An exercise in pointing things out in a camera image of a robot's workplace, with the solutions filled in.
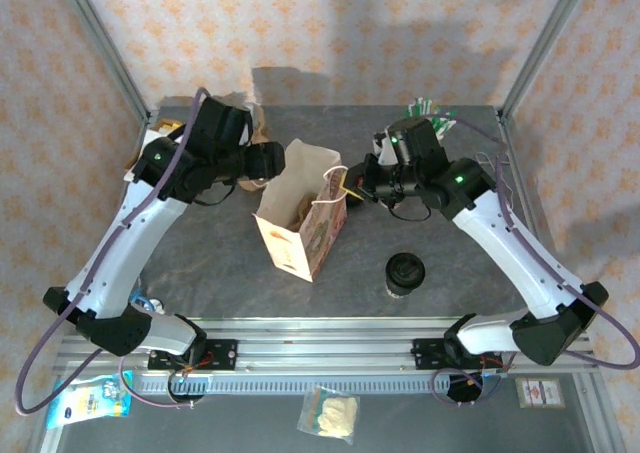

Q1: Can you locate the single cardboard cup carrier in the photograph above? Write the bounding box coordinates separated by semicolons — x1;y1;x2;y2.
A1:
292;196;315;227

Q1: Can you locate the donut print paper bag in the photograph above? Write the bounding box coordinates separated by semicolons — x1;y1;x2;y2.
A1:
252;139;349;284

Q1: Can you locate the paper coffee cup black lid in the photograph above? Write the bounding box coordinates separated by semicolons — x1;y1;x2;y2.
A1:
383;252;426;299

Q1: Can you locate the cardboard cup carrier stack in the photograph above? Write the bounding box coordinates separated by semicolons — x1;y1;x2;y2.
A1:
222;92;272;192

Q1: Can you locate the white paper napkin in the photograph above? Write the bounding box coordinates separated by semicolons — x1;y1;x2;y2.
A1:
124;127;169;182

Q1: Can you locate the clear bag of chips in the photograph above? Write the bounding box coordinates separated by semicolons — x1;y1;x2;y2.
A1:
296;385;361;446

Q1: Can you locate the blue white snack packet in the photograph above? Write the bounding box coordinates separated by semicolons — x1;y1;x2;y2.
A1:
45;370;135;430

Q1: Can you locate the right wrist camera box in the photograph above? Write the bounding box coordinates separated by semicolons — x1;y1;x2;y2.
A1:
372;130;396;167

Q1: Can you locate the aluminium frame post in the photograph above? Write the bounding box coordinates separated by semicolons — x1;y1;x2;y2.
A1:
52;0;152;124
499;0;596;119

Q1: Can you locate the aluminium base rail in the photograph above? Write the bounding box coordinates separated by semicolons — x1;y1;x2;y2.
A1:
53;316;600;374

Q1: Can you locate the grey slotted cable duct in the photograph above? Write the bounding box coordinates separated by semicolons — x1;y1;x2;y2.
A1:
133;372;496;397

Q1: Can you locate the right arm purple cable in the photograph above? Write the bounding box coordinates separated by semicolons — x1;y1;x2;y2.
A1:
432;115;640;407

